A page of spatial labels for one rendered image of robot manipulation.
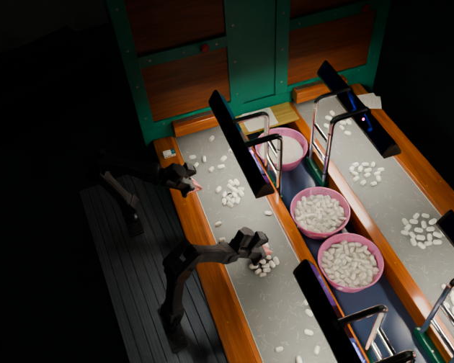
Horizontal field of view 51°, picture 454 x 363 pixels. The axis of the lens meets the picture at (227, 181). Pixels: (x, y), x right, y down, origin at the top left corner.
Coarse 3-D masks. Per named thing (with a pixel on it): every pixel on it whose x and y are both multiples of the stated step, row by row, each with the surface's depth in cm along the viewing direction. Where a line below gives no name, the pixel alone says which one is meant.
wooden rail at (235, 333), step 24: (168, 144) 246; (192, 192) 225; (192, 216) 215; (192, 240) 206; (216, 264) 198; (216, 288) 190; (216, 312) 184; (240, 312) 184; (240, 336) 177; (240, 360) 171
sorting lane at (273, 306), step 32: (192, 160) 241; (224, 224) 214; (256, 224) 213; (288, 256) 201; (256, 288) 192; (288, 288) 191; (256, 320) 183; (288, 320) 182; (288, 352) 174; (320, 352) 173
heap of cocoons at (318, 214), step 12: (300, 204) 218; (312, 204) 218; (324, 204) 217; (336, 204) 217; (300, 216) 216; (312, 216) 214; (324, 216) 214; (336, 216) 213; (312, 228) 209; (324, 228) 208; (336, 228) 210
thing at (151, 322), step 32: (96, 192) 241; (160, 192) 238; (96, 224) 227; (160, 224) 226; (128, 256) 214; (160, 256) 213; (128, 288) 204; (160, 288) 203; (192, 288) 202; (128, 320) 194; (160, 320) 193; (192, 320) 192; (128, 352) 185; (160, 352) 184; (192, 352) 184
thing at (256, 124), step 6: (264, 108) 258; (246, 114) 256; (270, 114) 254; (252, 120) 252; (258, 120) 252; (270, 120) 251; (276, 120) 251; (246, 126) 249; (252, 126) 249; (258, 126) 249
